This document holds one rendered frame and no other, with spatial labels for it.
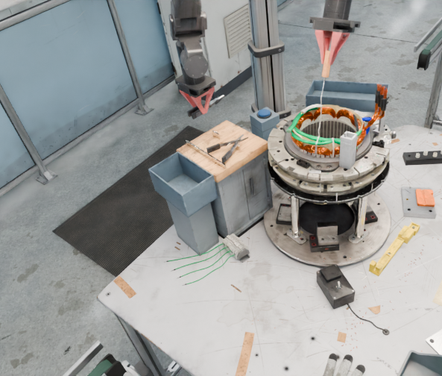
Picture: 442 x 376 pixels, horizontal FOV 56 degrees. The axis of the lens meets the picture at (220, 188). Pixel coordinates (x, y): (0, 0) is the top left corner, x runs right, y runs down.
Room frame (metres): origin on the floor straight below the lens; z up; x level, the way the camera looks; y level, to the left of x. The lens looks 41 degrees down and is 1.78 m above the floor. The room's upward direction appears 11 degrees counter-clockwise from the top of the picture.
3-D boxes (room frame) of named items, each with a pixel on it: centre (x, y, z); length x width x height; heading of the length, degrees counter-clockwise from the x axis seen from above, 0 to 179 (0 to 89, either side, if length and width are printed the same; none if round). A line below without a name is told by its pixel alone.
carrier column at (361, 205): (0.78, -0.37, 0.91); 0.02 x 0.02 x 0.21
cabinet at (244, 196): (1.00, -0.03, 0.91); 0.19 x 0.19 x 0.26; 33
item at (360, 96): (1.17, -0.47, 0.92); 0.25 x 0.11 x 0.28; 60
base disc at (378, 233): (0.89, -0.31, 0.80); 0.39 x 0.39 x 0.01
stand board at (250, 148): (1.00, -0.03, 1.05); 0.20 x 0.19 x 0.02; 123
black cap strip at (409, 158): (1.07, -0.73, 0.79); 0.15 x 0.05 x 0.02; 77
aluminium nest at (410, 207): (0.88, -0.60, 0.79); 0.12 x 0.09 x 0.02; 159
